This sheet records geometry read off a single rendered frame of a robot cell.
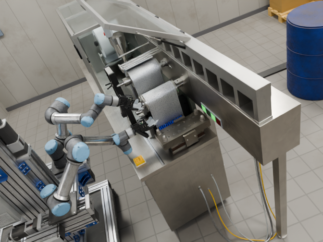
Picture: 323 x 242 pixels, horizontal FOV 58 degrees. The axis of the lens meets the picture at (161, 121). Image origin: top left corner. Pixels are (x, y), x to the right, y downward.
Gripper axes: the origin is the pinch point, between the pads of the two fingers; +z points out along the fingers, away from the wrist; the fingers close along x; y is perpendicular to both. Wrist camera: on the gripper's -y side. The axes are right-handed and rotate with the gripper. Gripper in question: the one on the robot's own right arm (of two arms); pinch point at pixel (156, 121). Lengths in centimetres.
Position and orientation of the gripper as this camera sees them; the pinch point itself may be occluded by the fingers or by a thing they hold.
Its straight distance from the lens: 221.3
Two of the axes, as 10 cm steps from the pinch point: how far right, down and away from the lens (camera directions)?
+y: -2.8, -7.3, -6.3
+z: 8.7, -4.7, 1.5
